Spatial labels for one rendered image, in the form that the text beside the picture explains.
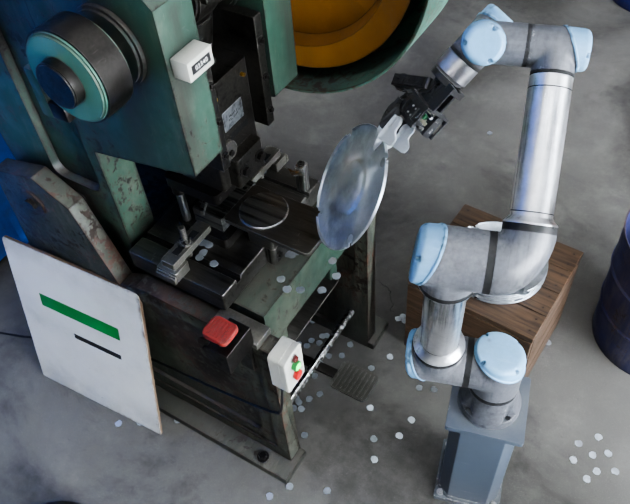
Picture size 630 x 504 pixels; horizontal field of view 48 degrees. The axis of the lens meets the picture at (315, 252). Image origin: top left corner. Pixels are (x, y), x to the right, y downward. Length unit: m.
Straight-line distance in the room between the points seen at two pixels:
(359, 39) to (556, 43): 0.55
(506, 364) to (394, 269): 1.08
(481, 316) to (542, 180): 0.87
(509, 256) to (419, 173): 1.74
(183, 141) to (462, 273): 0.59
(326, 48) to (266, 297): 0.63
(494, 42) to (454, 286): 0.43
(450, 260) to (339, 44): 0.71
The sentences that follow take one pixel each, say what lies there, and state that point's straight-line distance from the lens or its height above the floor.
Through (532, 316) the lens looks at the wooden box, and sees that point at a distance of 2.11.
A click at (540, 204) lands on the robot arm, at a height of 1.14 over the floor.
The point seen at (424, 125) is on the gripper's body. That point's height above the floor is 1.11.
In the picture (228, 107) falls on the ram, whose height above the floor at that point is 1.09.
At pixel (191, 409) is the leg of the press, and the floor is 0.03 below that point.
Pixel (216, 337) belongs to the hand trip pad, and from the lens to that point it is 1.56.
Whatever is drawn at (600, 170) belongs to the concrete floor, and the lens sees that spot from 3.12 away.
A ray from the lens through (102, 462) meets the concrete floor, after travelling 2.37.
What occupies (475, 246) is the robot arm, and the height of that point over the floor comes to 1.09.
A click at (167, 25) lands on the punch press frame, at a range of 1.28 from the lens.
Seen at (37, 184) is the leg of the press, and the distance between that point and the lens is 1.84.
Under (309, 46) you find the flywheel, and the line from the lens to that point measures 1.82.
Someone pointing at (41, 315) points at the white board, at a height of 0.31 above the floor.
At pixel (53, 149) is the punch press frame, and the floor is 0.92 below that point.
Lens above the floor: 2.03
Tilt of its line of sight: 49 degrees down
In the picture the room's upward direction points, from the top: 5 degrees counter-clockwise
